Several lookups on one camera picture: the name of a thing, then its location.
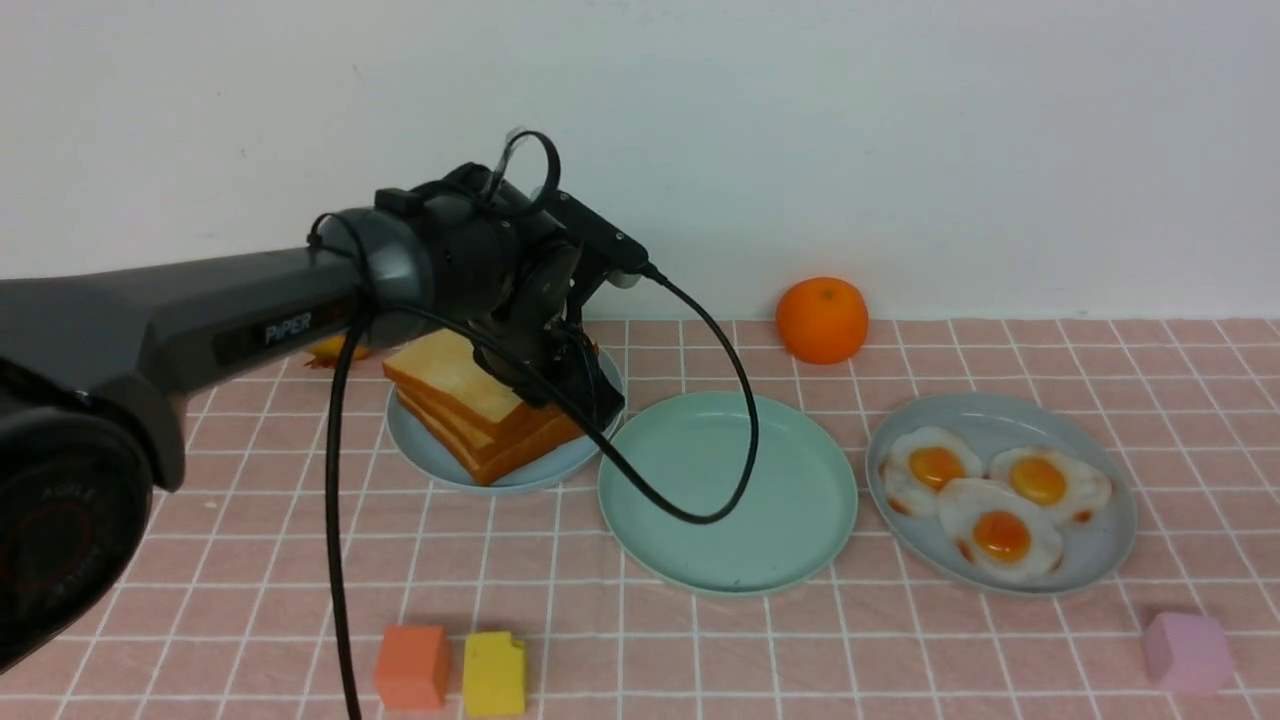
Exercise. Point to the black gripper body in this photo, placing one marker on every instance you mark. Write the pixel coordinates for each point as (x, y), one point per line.
(504, 267)

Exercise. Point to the fried egg front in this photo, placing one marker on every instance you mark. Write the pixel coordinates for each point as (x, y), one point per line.
(1008, 537)

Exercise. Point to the fried egg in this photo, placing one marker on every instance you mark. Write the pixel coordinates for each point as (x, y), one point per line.
(1070, 490)
(922, 462)
(1008, 537)

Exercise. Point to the toast slice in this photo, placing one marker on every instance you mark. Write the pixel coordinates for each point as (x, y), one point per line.
(465, 433)
(440, 370)
(540, 460)

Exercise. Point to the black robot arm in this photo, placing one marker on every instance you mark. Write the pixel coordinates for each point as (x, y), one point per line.
(98, 368)

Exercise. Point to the red yellow pomegranate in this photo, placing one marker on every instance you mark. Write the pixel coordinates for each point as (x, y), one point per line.
(326, 354)

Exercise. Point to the light blue bread plate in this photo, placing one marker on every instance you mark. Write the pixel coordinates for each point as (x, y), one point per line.
(460, 426)

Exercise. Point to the orange fruit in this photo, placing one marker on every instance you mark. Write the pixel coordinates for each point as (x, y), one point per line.
(822, 321)

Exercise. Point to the orange foam cube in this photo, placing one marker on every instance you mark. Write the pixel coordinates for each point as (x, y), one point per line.
(413, 670)

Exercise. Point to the yellow foam cube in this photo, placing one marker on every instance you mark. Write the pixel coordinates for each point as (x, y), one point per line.
(494, 678)

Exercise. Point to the pink checkered tablecloth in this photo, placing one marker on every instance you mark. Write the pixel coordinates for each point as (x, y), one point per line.
(225, 612)

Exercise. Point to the fried egg left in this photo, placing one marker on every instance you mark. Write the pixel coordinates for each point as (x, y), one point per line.
(922, 462)

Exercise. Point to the fried egg right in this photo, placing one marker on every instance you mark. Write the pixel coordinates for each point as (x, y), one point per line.
(1070, 490)

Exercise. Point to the grey-blue egg plate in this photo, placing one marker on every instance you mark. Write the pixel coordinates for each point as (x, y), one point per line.
(992, 424)

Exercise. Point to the pink foam cube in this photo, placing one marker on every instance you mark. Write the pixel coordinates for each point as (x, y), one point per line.
(1187, 654)

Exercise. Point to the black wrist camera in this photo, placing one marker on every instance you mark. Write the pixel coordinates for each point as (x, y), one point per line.
(608, 254)

